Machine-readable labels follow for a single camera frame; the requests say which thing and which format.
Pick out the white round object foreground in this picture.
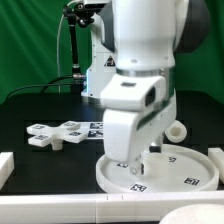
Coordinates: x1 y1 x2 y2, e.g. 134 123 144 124
159 204 224 224

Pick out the white fiducial marker sheet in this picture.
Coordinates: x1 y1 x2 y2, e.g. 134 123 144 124
81 122 103 139

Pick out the white front barrier rail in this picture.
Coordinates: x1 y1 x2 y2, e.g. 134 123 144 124
0 191 224 224

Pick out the white cross-shaped table base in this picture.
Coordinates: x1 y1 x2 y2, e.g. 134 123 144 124
27 121 88 151

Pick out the white right barrier block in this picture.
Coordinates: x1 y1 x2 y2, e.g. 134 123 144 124
208 148 224 184

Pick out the white left barrier block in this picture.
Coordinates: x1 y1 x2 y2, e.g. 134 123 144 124
0 152 14 190

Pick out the black cable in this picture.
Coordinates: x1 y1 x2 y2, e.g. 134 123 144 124
4 75 86 101

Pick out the white barrier block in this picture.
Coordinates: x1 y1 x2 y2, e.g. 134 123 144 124
208 148 224 184
0 152 14 190

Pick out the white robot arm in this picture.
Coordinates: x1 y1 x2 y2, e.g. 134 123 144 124
84 0 209 175

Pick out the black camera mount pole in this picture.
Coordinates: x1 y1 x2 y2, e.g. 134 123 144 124
63 1 94 80

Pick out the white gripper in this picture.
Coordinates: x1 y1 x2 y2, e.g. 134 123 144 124
101 75 176 176

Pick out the white round table top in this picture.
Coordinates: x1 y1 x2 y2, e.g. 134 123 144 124
96 144 219 193

